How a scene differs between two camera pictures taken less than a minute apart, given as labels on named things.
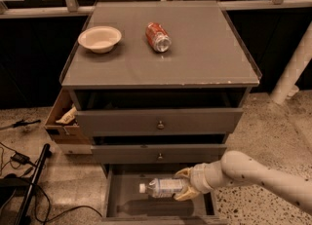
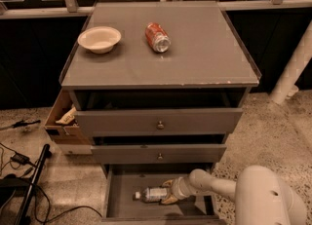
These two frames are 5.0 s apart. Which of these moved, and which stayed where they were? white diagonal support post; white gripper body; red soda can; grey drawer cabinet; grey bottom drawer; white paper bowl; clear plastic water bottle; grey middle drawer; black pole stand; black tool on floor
Moved: clear plastic water bottle; white gripper body
Stayed: white diagonal support post; red soda can; black pole stand; grey drawer cabinet; black tool on floor; white paper bowl; grey bottom drawer; grey middle drawer
